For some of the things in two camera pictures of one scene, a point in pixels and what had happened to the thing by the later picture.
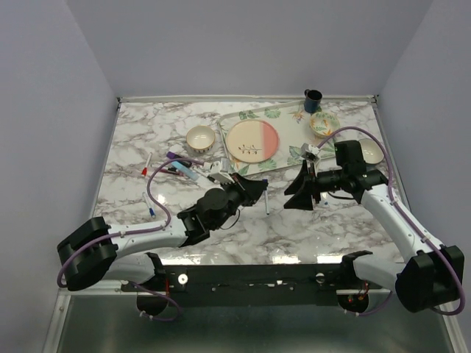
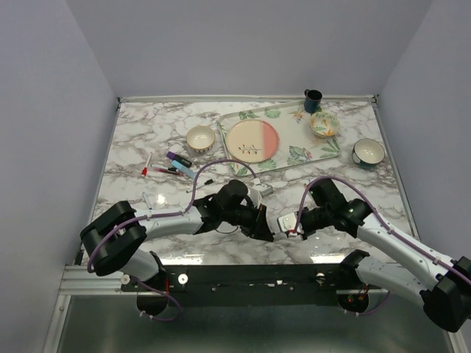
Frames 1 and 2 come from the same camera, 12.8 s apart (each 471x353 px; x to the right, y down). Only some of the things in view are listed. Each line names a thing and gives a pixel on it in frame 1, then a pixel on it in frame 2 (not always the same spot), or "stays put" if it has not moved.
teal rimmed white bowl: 372,151 stays put
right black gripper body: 330,181 → 315,218
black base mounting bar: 254,284 stays put
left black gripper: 252,189 → 257,227
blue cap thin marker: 150,208 stays put
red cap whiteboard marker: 144,170 stays put
